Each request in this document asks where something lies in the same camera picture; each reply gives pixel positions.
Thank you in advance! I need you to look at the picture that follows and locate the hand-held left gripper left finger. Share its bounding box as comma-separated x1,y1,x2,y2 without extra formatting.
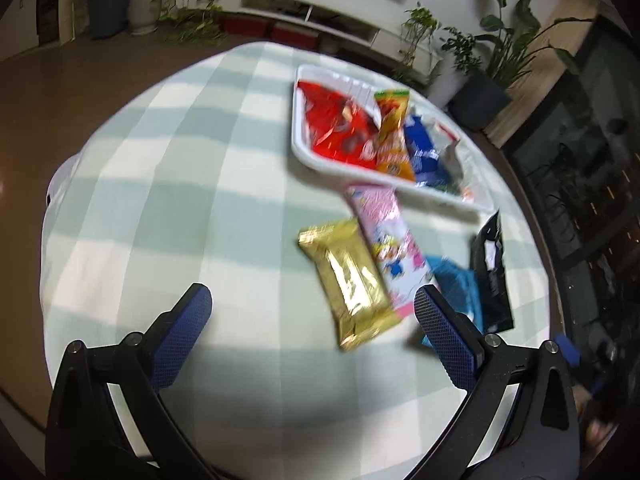
45,282,213,480

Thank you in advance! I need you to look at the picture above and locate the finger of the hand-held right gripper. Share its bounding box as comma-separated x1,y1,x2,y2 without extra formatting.
557,335,583,368

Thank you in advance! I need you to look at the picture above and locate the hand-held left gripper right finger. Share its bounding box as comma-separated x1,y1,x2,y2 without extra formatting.
410,284,582,480

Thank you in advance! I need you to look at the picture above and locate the light blue snack packet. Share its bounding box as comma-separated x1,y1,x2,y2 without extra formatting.
420,255,483,348

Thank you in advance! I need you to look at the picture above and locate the black snack packet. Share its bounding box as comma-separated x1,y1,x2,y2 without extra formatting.
469,210,515,333

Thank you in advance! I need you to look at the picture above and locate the gold snack packet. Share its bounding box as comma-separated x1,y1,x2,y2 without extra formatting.
298,217,401,352

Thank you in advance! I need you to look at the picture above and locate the pink snack packet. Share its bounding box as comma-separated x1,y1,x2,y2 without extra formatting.
346,184,438,318

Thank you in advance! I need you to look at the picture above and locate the clear white snack packet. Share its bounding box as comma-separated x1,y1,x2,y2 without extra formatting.
427,117,468,196

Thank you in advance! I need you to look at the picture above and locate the dark blue snack packet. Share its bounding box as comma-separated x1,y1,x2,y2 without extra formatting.
402,114,451,188

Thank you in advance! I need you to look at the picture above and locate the orange snack packet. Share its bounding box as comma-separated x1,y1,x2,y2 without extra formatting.
374,89,417,183

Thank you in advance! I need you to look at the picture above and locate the red snack packet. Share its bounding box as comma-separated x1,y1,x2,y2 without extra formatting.
297,80,383,168

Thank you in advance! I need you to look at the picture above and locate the white plastic tray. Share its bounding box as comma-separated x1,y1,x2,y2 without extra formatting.
290,64,496,213

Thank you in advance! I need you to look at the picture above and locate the checked green white tablecloth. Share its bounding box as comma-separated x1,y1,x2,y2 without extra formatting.
39,40,553,480

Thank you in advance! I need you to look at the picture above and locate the dark glass door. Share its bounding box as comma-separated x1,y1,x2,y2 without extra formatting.
502,15,640,361

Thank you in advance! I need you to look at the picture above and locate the large dark plant pot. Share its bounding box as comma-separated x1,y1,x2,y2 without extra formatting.
447,72,512,132

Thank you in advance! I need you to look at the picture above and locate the tall white plant pot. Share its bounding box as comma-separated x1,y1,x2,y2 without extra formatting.
429,55,471,109

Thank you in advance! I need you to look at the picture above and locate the potted plant dark pot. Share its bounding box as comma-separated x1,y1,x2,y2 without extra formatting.
482,0,601,150

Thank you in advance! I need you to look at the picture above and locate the large-leaf plant in dark pot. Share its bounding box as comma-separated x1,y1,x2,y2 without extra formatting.
472,0,583,88

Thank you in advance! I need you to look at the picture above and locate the trailing plant in white pot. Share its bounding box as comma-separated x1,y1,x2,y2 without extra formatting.
399,2,485,83

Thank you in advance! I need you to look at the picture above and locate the red storage box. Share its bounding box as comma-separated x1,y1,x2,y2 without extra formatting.
222,15,268,38
272,22,321,51

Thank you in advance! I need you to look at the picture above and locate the leafy plant in white pot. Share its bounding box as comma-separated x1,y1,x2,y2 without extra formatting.
132,0,228,45

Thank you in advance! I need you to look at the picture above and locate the white television cabinet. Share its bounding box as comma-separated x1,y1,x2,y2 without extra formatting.
200,0,443,77

